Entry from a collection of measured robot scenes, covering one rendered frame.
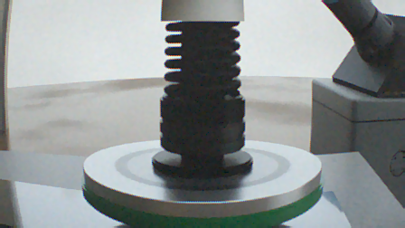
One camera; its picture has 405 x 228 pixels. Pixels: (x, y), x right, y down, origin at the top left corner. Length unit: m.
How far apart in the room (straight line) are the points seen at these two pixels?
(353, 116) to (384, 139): 0.14
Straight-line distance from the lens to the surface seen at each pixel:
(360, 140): 1.49
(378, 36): 1.62
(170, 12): 0.49
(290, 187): 0.46
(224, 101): 0.49
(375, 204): 0.59
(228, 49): 0.49
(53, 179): 0.68
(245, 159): 0.52
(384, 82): 1.52
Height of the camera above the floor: 1.06
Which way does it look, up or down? 10 degrees down
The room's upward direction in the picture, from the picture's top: straight up
